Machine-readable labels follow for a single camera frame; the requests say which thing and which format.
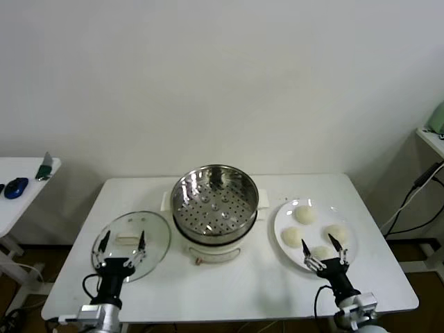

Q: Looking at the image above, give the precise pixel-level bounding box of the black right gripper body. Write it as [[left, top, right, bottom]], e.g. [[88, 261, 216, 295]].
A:
[[315, 259, 362, 304]]

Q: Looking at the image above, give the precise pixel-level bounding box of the round glass pot lid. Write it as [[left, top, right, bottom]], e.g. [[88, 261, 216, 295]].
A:
[[90, 210, 172, 284]]

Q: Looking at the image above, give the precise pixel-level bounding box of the white floor cable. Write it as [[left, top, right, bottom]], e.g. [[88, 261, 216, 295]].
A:
[[0, 262, 44, 282]]

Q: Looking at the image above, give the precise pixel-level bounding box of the white power cable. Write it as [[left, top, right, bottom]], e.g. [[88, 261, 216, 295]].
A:
[[380, 173, 444, 232]]

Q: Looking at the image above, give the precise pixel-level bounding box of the green handled scraper tool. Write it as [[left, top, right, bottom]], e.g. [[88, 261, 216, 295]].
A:
[[35, 151, 54, 182]]

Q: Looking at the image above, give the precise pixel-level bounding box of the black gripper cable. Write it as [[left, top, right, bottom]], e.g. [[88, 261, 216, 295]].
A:
[[314, 284, 334, 318], [82, 273, 102, 303]]

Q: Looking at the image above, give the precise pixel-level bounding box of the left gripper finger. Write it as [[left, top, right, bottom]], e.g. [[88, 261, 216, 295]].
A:
[[92, 230, 112, 270], [124, 230, 147, 272]]

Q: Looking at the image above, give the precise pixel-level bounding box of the white side table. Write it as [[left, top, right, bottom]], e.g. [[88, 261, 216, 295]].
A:
[[0, 156, 62, 294]]

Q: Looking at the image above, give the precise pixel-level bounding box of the mint green appliance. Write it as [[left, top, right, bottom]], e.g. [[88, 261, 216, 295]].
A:
[[425, 103, 444, 135]]

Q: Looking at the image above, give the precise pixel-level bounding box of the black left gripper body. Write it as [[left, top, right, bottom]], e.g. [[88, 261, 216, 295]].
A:
[[95, 257, 137, 305]]

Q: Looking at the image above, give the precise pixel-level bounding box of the white round plate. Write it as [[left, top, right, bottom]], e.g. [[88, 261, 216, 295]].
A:
[[273, 198, 359, 275]]

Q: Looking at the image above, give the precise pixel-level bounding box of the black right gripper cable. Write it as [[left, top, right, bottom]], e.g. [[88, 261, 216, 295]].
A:
[[314, 284, 334, 318]]

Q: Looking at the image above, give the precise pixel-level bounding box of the black floor cable bundle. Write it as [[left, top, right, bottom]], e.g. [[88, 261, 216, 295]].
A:
[[0, 307, 31, 333]]

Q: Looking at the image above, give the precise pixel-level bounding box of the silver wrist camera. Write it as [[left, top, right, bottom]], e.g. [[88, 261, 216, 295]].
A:
[[58, 304, 107, 325], [357, 292, 379, 315]]

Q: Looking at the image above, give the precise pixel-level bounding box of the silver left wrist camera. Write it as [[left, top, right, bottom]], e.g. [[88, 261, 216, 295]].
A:
[[58, 304, 107, 325]]

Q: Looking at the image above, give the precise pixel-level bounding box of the blue computer mouse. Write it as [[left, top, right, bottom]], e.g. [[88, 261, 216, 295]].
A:
[[3, 177, 28, 200]]

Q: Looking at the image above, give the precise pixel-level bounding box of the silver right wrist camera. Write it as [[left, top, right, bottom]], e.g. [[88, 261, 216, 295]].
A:
[[357, 292, 379, 315]]

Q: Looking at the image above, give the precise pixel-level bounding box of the black power cable with adapter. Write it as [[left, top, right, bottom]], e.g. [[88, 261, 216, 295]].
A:
[[379, 162, 440, 240]]

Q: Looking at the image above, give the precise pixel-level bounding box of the stainless steel steamer basket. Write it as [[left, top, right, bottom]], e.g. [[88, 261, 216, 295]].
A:
[[160, 164, 271, 244]]

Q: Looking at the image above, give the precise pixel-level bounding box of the white steamed baozi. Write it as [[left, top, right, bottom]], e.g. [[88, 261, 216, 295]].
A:
[[311, 245, 334, 262], [293, 205, 319, 225], [323, 224, 349, 246], [280, 227, 305, 249]]

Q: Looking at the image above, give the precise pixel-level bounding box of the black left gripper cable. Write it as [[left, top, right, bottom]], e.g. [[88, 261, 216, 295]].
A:
[[82, 273, 102, 303]]

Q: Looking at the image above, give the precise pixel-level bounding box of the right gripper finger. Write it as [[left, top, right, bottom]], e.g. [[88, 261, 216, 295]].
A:
[[327, 232, 350, 266], [300, 238, 325, 273]]

